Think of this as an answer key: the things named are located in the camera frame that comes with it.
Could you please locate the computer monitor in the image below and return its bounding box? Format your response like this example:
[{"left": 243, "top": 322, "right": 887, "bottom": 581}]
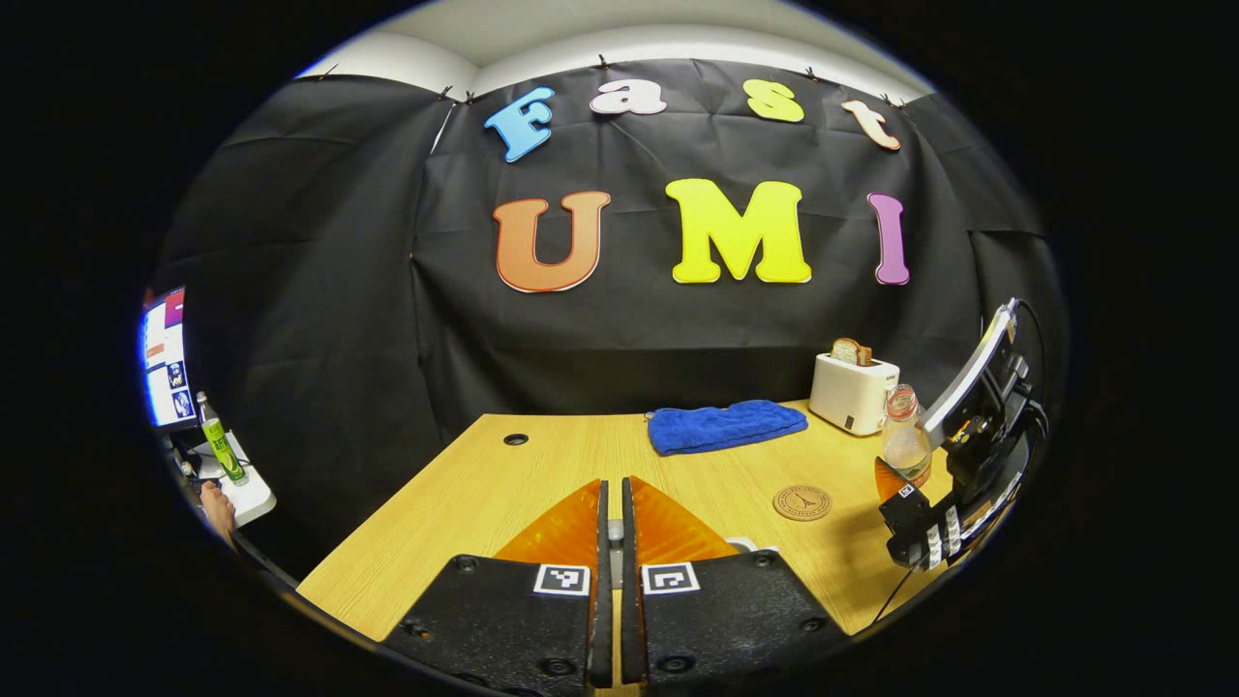
[{"left": 142, "top": 287, "right": 196, "bottom": 430}]

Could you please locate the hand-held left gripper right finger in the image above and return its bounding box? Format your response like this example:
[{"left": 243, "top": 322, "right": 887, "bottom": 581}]
[{"left": 619, "top": 475, "right": 855, "bottom": 689}]

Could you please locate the clear plastic water bottle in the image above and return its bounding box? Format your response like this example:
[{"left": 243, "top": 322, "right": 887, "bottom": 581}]
[{"left": 881, "top": 384, "right": 933, "bottom": 488}]

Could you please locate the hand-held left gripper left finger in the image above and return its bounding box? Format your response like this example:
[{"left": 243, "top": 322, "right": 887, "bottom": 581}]
[{"left": 382, "top": 479, "right": 614, "bottom": 694}]

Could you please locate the white toaster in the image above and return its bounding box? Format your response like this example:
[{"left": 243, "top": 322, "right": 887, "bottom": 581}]
[{"left": 809, "top": 352, "right": 901, "bottom": 437}]

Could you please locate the round brown coaster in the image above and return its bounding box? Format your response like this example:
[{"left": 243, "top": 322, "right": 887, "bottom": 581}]
[{"left": 772, "top": 484, "right": 833, "bottom": 523}]

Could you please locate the white side desk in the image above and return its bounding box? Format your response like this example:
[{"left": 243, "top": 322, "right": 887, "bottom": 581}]
[{"left": 174, "top": 431, "right": 278, "bottom": 530}]

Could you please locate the blue towel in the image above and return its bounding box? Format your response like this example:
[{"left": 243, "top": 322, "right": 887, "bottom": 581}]
[{"left": 647, "top": 400, "right": 809, "bottom": 457}]

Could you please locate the green drink bottle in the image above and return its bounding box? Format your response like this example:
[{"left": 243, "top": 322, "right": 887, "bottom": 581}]
[{"left": 196, "top": 391, "right": 250, "bottom": 487}]

